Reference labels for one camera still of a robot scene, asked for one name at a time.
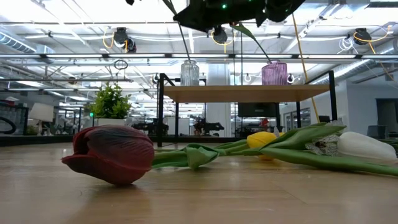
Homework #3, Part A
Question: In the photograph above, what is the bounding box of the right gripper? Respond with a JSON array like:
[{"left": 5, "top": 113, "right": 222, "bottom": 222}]
[{"left": 173, "top": 0, "right": 268, "bottom": 33}]

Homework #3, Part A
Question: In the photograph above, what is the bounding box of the clear ribbed glass vase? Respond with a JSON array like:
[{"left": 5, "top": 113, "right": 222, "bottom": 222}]
[{"left": 180, "top": 60, "right": 200, "bottom": 86}]

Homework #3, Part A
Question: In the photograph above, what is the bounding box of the red artificial tulip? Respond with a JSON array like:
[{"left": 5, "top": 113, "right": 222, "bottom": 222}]
[{"left": 61, "top": 124, "right": 231, "bottom": 187}]

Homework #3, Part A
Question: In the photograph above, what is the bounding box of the white artificial tulip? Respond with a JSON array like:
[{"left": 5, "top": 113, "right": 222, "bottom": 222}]
[{"left": 264, "top": 122, "right": 398, "bottom": 165}]

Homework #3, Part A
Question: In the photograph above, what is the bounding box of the purple ribbed glass vase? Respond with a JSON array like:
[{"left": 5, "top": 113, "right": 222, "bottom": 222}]
[{"left": 261, "top": 60, "right": 289, "bottom": 86}]

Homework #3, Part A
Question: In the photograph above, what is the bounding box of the black monitor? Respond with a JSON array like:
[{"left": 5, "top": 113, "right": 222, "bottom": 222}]
[{"left": 238, "top": 102, "right": 280, "bottom": 118}]

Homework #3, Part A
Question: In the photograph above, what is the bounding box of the green plant in white pot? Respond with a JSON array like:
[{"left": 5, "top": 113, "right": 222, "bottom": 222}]
[{"left": 88, "top": 82, "right": 133, "bottom": 127}]

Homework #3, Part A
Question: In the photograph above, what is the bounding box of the long ceiling light bar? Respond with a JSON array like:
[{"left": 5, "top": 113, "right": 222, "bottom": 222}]
[{"left": 0, "top": 53, "right": 398, "bottom": 60}]

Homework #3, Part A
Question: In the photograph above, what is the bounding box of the white lampshade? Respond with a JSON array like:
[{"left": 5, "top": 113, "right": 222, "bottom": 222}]
[{"left": 29, "top": 102, "right": 54, "bottom": 123}]

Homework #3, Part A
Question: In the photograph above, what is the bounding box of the black ceiling cable reel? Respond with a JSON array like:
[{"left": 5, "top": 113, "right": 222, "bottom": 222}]
[
  {"left": 113, "top": 27, "right": 137, "bottom": 54},
  {"left": 353, "top": 27, "right": 373, "bottom": 46},
  {"left": 211, "top": 26, "right": 229, "bottom": 44}
]

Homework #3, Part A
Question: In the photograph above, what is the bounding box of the wooden shelf with black frame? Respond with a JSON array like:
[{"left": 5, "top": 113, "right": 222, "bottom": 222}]
[{"left": 157, "top": 70, "right": 338, "bottom": 147}]

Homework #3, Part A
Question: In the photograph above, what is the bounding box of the yellow hanging cable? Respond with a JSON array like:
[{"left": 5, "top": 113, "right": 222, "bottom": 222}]
[{"left": 291, "top": 14, "right": 321, "bottom": 124}]

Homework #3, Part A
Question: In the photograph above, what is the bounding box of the silver ceiling duct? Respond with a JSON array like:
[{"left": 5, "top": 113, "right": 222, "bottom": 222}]
[
  {"left": 310, "top": 58, "right": 398, "bottom": 85},
  {"left": 0, "top": 30, "right": 38, "bottom": 54}
]

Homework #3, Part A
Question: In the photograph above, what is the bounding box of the black table edge rail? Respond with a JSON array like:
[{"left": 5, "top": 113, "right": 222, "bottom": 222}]
[{"left": 0, "top": 134, "right": 398, "bottom": 147}]

